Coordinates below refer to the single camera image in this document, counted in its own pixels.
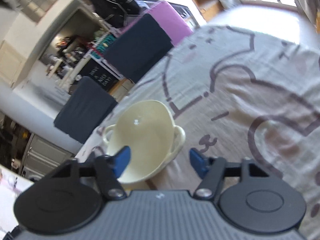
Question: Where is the cream two-handled ceramic bowl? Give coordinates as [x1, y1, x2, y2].
[102, 100, 185, 185]

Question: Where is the grey kitchen cabinet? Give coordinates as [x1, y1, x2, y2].
[18, 133, 74, 182]

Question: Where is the dark chair left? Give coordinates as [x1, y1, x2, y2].
[54, 76, 118, 144]

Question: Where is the dark chair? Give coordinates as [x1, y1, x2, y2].
[54, 76, 118, 144]
[104, 14, 173, 83]

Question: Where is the bear-print tablecloth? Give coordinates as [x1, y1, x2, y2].
[77, 23, 319, 239]

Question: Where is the dark chair right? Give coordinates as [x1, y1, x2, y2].
[104, 14, 173, 83]

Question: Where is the teal poizon sign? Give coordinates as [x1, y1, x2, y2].
[89, 33, 117, 59]

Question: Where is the purple cloth on chair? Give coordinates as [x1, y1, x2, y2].
[120, 1, 193, 46]

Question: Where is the black vest with white trim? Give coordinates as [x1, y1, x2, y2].
[90, 0, 140, 28]

